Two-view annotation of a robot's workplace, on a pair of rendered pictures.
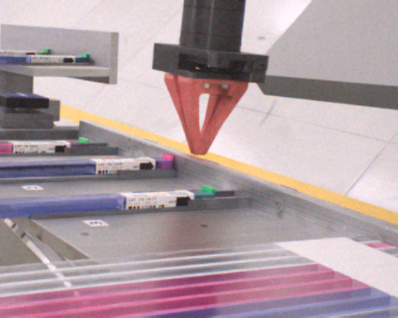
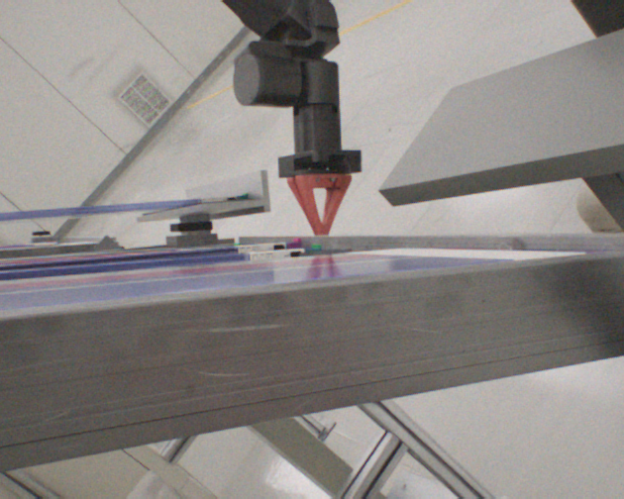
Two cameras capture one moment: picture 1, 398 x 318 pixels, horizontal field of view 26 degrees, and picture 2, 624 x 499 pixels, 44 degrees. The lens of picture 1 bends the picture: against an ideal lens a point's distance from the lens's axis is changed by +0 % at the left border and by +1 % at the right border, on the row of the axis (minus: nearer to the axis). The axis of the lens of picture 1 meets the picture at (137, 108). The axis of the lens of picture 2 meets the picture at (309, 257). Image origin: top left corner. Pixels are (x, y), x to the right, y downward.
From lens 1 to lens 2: 0.20 m
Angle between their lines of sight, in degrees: 5
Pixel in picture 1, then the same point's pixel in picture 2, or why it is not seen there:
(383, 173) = not seen: hidden behind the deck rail
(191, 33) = (300, 142)
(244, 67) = (343, 160)
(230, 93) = (338, 185)
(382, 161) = not seen: hidden behind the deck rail
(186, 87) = (301, 182)
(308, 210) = (385, 244)
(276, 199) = (365, 244)
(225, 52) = (325, 149)
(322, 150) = not seen: hidden behind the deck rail
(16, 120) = (188, 240)
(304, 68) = (416, 176)
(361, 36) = (456, 144)
